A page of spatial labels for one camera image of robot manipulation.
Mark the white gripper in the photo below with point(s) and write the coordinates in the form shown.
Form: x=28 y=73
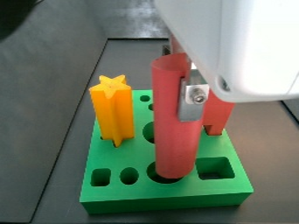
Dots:
x=241 y=43

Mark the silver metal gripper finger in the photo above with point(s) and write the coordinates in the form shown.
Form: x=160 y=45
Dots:
x=193 y=96

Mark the red cylinder peg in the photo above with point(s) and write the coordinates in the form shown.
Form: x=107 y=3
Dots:
x=176 y=138

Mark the green foam shape board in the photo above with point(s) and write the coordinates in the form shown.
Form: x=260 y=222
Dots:
x=120 y=182

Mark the red forked block peg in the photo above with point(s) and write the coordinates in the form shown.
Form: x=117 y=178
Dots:
x=216 y=110

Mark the yellow star-shaped peg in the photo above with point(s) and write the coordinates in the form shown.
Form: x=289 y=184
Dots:
x=112 y=103

